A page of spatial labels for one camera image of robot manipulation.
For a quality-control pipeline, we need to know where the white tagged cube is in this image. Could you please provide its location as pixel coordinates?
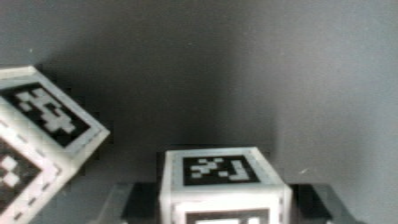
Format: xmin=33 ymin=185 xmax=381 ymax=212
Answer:
xmin=157 ymin=147 xmax=292 ymax=224
xmin=0 ymin=66 xmax=109 ymax=224

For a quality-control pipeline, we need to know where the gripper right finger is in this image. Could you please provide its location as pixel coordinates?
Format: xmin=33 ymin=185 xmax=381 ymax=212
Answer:
xmin=307 ymin=184 xmax=356 ymax=224

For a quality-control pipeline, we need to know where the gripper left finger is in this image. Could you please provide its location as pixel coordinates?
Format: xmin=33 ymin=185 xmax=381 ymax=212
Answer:
xmin=99 ymin=183 xmax=138 ymax=224

